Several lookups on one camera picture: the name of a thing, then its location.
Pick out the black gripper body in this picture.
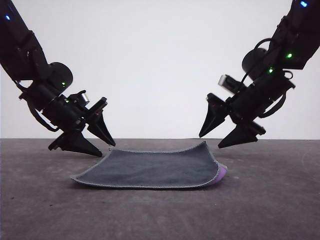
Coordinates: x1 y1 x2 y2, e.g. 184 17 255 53
206 73 296 138
41 96 109 152

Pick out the purple towel with grey hem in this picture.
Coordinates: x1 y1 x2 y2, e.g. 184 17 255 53
69 140 229 190

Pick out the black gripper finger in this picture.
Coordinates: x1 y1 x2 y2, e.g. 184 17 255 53
217 124 259 149
57 131 103 158
198 99 228 138
85 111 117 148

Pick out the grey table cloth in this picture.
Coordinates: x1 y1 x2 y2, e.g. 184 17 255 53
0 138 320 240

